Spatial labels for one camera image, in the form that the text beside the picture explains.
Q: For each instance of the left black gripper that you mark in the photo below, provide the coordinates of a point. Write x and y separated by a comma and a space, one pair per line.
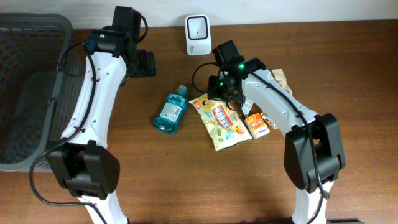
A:
147, 64

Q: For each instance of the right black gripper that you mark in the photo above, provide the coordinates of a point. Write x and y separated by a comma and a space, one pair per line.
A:
216, 88

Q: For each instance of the yellow wet wipes pack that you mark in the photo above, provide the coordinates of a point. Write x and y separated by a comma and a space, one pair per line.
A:
224, 125

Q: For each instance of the small orange box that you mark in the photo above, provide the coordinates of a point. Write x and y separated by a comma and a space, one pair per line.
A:
256, 125

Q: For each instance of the beige snack pouch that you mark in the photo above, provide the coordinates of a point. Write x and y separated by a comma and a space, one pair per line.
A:
281, 84

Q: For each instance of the blue mouthwash bottle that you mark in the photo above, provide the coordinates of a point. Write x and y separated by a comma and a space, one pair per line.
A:
172, 111

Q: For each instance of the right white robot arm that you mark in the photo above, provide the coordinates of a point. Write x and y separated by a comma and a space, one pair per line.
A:
313, 154

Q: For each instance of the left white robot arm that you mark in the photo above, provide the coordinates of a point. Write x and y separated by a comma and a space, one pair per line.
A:
81, 163

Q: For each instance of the white barcode scanner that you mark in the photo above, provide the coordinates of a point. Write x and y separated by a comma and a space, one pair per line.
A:
198, 35

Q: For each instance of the dark grey plastic basket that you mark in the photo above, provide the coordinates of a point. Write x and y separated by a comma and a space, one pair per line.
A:
37, 101

